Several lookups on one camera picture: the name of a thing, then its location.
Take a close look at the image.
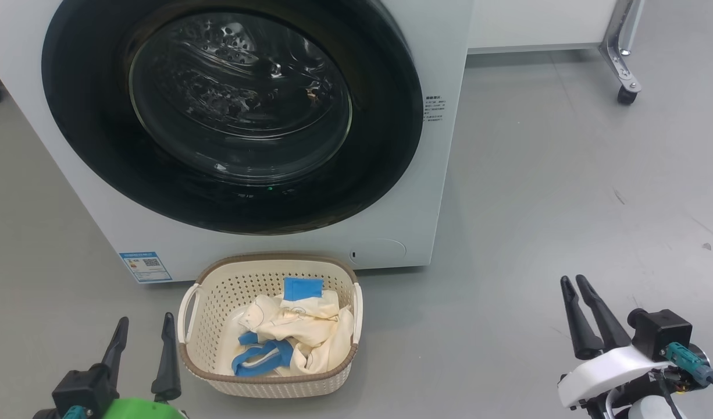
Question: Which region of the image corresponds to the round filter cover panel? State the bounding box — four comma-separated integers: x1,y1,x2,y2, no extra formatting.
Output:
349,238,407,270

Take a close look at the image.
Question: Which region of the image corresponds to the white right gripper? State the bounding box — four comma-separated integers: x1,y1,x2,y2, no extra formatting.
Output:
558,275,672,409

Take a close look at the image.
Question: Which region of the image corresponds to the cream garment with blue trim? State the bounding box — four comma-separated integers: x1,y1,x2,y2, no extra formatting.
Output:
231,277,355,377

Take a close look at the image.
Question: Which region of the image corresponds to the right arm teal connector cable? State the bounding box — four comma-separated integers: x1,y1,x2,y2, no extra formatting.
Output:
665,342,713,395

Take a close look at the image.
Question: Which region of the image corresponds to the white front-load washing machine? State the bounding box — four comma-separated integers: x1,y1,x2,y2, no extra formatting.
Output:
0,0,475,284

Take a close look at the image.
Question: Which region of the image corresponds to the white partition panel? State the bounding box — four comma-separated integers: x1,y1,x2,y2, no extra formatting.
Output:
467,0,620,55

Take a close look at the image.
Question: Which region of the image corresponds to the metal support leg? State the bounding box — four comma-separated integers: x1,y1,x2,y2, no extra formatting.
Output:
599,0,646,94

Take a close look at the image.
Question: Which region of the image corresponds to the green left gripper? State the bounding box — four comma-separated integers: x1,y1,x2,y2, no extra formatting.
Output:
101,313,188,419

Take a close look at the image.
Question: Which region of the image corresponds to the cream perforated basket brown rim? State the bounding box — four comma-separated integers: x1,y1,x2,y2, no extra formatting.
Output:
177,252,364,399

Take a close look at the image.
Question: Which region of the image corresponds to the round dark glass washer door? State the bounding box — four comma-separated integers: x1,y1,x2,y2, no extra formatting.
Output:
41,0,424,236

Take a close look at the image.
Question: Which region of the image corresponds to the blue energy label sticker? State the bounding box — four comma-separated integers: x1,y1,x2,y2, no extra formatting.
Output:
119,251,173,283

